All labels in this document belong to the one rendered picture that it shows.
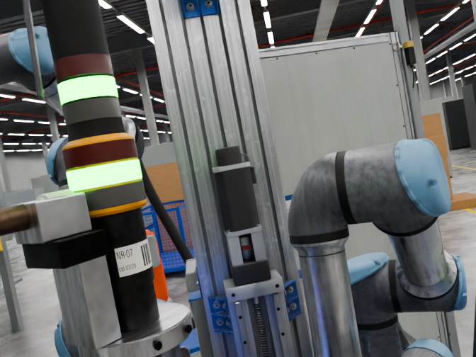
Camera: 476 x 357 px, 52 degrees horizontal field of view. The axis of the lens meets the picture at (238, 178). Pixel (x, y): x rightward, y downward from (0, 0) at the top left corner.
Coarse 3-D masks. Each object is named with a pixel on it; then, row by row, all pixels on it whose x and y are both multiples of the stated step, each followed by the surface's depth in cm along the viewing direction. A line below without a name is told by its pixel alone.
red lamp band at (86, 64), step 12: (60, 60) 28; (72, 60) 28; (84, 60) 28; (96, 60) 28; (108, 60) 29; (60, 72) 28; (72, 72) 28; (84, 72) 28; (96, 72) 28; (108, 72) 29
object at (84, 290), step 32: (32, 224) 25; (64, 224) 26; (32, 256) 27; (64, 256) 25; (96, 256) 27; (64, 288) 28; (96, 288) 27; (64, 320) 28; (96, 320) 27; (160, 320) 30; (96, 352) 27; (128, 352) 27; (160, 352) 27
